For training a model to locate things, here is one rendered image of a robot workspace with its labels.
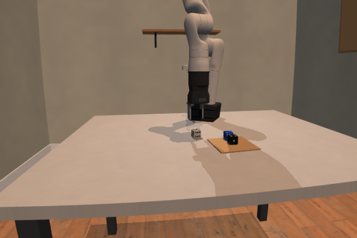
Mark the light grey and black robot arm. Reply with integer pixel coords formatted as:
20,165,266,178
182,0,224,105

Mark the orange square mat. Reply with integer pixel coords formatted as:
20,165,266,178
207,136,261,154

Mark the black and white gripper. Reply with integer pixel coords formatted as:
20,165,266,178
182,57,210,120

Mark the beige die with black pips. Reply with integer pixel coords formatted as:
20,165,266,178
191,129,201,138

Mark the blue die with white pips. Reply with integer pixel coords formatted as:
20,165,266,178
223,130,234,141

